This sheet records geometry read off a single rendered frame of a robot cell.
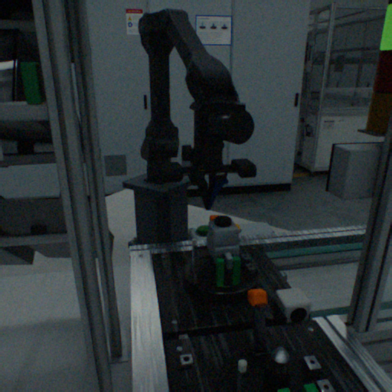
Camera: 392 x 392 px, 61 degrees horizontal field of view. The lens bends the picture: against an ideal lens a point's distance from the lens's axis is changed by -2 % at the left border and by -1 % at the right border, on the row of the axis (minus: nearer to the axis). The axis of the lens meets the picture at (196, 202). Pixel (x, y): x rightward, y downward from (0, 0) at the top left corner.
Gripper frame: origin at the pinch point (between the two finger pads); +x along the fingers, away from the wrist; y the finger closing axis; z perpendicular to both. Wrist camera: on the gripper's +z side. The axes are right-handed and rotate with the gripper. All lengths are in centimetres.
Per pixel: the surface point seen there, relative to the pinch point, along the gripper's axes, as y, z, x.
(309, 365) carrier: -4.5, -36.5, 9.2
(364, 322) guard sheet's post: -18.1, -28.7, 11.8
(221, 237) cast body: 0.9, -14.7, 2.4
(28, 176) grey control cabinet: 120, 283, 74
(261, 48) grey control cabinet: -118, 282, -45
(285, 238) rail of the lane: -20.0, 2.6, 13.6
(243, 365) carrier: 5.8, -40.9, 2.2
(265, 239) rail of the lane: -15.1, 3.5, 13.8
